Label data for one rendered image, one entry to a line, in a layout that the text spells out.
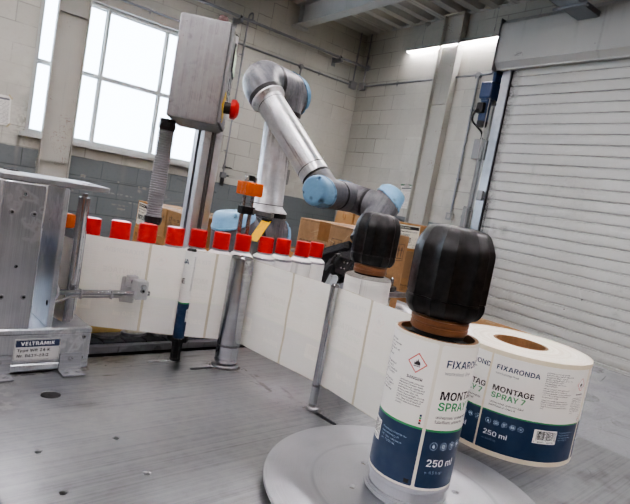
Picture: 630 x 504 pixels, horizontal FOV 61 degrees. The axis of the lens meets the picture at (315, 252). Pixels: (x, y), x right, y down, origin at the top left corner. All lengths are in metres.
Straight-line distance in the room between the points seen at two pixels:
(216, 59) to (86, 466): 0.73
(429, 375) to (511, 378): 0.26
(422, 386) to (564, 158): 5.20
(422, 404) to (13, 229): 0.54
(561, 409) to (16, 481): 0.65
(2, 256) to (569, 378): 0.76
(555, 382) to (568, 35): 5.25
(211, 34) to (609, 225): 4.65
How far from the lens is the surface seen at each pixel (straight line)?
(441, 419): 0.56
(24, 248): 0.78
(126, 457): 0.63
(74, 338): 0.83
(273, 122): 1.38
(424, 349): 0.53
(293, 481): 0.59
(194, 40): 1.07
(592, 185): 5.49
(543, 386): 0.79
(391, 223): 0.92
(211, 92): 1.05
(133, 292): 0.85
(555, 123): 5.82
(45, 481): 0.59
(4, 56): 6.36
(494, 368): 0.78
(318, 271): 1.24
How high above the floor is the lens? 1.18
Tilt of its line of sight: 5 degrees down
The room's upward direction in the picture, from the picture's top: 10 degrees clockwise
